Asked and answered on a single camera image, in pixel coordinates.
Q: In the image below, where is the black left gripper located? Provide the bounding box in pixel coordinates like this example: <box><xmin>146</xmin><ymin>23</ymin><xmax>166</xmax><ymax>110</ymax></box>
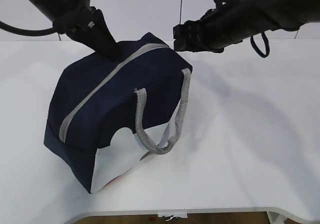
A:
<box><xmin>52</xmin><ymin>7</ymin><xmax>121</xmax><ymax>61</ymax></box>

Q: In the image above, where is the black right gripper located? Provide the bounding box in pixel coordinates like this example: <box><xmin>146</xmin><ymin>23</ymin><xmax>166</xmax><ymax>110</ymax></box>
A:
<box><xmin>172</xmin><ymin>8</ymin><xmax>243</xmax><ymax>54</ymax></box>

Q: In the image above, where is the navy blue lunch bag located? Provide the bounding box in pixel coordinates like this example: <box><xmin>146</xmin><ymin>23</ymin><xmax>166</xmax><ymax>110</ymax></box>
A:
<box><xmin>43</xmin><ymin>33</ymin><xmax>193</xmax><ymax>193</ymax></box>

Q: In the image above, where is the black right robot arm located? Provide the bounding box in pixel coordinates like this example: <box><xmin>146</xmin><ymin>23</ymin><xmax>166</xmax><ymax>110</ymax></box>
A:
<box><xmin>173</xmin><ymin>0</ymin><xmax>320</xmax><ymax>58</ymax></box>

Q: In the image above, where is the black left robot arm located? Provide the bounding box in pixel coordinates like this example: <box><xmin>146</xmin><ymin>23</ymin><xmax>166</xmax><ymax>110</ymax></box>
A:
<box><xmin>0</xmin><ymin>0</ymin><xmax>121</xmax><ymax>60</ymax></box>

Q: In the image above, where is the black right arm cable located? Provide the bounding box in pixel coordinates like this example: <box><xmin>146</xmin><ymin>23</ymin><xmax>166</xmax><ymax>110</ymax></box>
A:
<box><xmin>250</xmin><ymin>31</ymin><xmax>271</xmax><ymax>58</ymax></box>

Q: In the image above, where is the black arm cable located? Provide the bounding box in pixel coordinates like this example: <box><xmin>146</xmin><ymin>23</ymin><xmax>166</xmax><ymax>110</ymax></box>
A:
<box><xmin>0</xmin><ymin>21</ymin><xmax>60</xmax><ymax>37</ymax></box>
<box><xmin>250</xmin><ymin>31</ymin><xmax>271</xmax><ymax>58</ymax></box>

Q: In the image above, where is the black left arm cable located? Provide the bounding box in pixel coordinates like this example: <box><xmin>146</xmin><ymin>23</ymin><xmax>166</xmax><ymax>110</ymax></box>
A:
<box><xmin>0</xmin><ymin>21</ymin><xmax>60</xmax><ymax>37</ymax></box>

